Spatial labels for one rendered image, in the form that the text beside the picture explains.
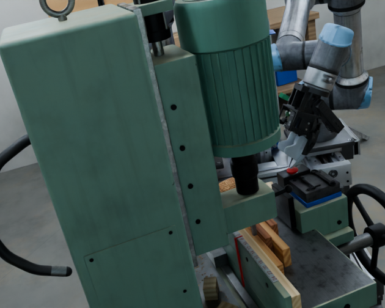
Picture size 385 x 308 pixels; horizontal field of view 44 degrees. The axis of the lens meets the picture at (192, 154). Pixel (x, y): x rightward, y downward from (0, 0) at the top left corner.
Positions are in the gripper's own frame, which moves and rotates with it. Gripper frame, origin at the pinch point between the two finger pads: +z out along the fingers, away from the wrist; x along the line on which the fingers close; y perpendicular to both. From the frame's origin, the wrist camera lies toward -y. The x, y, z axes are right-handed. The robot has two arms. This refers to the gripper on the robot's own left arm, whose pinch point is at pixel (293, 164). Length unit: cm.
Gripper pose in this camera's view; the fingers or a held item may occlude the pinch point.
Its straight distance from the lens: 125.6
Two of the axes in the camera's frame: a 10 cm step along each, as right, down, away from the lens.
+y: -9.0, -1.9, -4.0
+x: 3.2, 3.4, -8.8
